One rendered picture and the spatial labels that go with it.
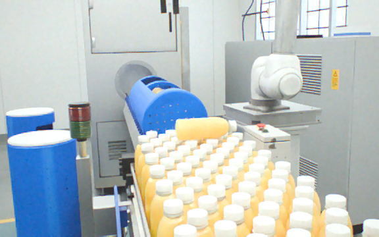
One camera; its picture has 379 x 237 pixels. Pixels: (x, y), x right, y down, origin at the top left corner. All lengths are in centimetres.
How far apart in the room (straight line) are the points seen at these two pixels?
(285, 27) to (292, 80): 25
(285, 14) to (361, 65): 122
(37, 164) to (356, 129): 216
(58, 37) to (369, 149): 490
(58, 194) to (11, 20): 505
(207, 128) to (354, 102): 183
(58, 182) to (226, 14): 585
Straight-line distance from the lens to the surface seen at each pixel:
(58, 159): 178
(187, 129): 132
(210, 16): 716
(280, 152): 145
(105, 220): 151
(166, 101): 168
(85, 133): 119
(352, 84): 300
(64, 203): 184
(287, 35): 191
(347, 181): 314
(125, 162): 156
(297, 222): 77
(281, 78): 184
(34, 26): 665
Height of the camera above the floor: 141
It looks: 10 degrees down
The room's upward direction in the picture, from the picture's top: 1 degrees counter-clockwise
